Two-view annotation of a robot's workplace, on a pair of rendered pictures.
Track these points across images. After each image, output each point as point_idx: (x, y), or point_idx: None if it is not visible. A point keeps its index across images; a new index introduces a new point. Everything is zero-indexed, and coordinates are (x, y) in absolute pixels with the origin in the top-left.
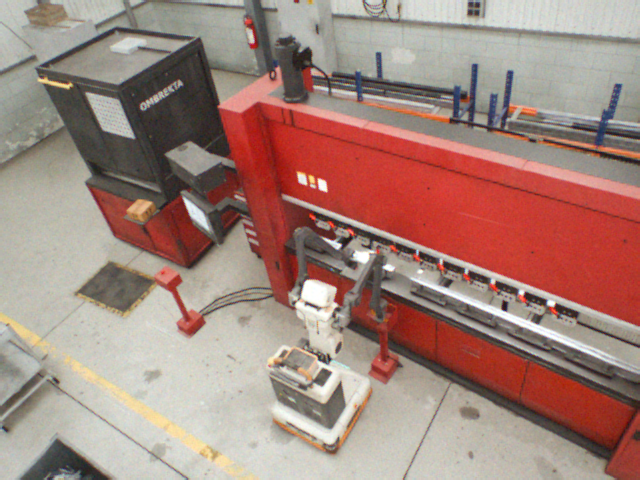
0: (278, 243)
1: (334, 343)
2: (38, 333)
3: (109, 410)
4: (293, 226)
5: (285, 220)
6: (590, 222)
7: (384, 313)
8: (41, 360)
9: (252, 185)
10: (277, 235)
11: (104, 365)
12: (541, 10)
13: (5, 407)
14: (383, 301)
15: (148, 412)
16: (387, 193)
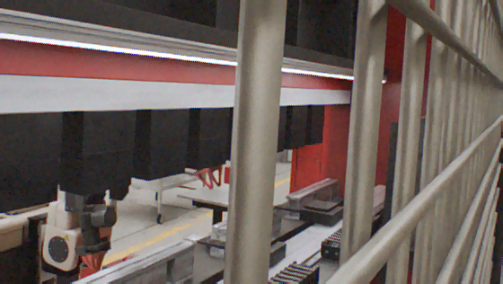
0: (296, 178)
1: (51, 221)
2: (223, 212)
3: (116, 245)
4: (339, 178)
5: (326, 148)
6: None
7: (94, 245)
8: (161, 183)
9: None
10: (300, 161)
11: (178, 238)
12: None
13: (138, 211)
14: (101, 206)
15: (104, 262)
16: None
